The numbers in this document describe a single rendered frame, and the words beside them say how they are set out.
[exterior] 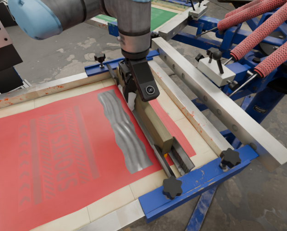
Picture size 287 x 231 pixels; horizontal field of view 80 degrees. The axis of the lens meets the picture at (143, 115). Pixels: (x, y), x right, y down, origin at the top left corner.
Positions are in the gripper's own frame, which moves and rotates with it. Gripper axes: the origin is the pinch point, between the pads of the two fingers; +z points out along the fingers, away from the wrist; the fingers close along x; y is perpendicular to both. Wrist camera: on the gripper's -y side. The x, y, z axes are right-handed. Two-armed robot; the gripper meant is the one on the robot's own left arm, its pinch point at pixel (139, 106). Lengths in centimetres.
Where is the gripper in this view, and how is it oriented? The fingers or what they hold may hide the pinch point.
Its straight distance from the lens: 56.8
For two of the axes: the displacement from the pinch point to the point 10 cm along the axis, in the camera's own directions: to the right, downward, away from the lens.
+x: -9.1, 3.3, -2.7
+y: -4.2, -7.0, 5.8
